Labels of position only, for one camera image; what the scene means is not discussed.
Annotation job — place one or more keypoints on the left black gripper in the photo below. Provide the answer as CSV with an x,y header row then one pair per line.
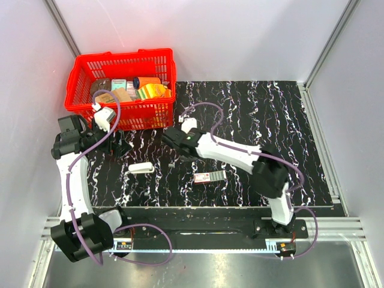
x,y
117,149

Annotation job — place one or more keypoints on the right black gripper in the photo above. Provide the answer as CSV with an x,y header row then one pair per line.
x,y
194,158

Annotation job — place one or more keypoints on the red white staple box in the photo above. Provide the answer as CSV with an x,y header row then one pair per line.
x,y
200,178

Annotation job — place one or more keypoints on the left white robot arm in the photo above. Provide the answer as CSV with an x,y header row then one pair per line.
x,y
82,233

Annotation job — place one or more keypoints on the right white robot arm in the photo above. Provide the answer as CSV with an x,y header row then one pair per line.
x,y
268,176

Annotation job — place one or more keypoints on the red plastic shopping basket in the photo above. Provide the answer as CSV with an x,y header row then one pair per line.
x,y
135,115

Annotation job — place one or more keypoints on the brown cardboard box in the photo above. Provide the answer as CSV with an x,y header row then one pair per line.
x,y
121,94

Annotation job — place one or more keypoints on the pink white small box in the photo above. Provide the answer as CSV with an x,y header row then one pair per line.
x,y
132,92

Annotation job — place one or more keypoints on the teal white box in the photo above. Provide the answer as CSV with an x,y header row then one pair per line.
x,y
118,83

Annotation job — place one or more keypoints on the yellow orange snack box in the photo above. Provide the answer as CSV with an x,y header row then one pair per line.
x,y
152,91

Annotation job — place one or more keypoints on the brown round cookie pack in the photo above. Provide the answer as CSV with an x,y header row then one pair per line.
x,y
100,84

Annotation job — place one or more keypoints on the orange bottle blue cap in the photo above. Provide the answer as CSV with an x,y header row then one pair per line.
x,y
139,82

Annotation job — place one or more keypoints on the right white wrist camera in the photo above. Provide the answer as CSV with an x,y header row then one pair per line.
x,y
187,123

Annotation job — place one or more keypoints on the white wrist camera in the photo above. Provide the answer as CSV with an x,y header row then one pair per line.
x,y
103,116
187,123

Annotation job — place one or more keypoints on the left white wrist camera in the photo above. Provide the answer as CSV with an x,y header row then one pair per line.
x,y
103,116

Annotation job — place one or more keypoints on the aluminium frame rail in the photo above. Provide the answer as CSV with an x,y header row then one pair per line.
x,y
329,228

